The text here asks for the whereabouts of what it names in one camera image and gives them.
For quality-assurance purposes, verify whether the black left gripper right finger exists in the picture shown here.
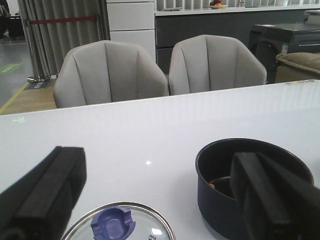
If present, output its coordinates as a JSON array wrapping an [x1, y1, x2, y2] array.
[[230, 152, 320, 240]]

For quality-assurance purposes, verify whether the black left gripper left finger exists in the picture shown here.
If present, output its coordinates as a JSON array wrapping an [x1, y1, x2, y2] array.
[[0, 146, 87, 240]]

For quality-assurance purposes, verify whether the glass lid blue knob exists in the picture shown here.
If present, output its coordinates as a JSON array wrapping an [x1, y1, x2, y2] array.
[[60, 201, 177, 240]]

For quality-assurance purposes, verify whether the dark blue saucepan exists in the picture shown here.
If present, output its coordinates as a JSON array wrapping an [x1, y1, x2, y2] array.
[[195, 138, 314, 240]]

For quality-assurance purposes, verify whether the beige cushion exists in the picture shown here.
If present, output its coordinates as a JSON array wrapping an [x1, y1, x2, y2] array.
[[275, 52, 320, 77]]

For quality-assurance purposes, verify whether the left beige armchair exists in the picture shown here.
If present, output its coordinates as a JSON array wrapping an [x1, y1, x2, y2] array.
[[53, 40, 169, 108]]

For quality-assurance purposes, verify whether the beige armchair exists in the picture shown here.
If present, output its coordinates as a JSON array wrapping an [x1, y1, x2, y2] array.
[[53, 40, 169, 108], [168, 34, 267, 95]]

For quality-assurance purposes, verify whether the right beige armchair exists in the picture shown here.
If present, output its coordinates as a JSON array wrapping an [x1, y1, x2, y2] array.
[[168, 34, 267, 95]]

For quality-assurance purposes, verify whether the dark appliance box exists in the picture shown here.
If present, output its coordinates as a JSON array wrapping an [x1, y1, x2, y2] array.
[[248, 23, 320, 84]]

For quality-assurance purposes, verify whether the red barrier belt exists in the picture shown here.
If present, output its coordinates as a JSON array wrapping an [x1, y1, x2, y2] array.
[[30, 15, 97, 25]]

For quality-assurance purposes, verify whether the white drawer cabinet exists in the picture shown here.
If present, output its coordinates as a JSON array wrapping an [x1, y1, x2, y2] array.
[[106, 0, 156, 61]]

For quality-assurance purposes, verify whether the dark grey counter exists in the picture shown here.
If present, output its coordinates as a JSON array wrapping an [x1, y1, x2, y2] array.
[[154, 5, 320, 76]]

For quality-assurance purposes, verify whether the fruit plate on counter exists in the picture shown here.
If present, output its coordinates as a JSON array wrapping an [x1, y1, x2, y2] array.
[[208, 0, 228, 10]]

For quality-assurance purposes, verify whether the chrome stanchion post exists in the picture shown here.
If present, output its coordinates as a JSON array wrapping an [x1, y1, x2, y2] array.
[[24, 18, 51, 83]]

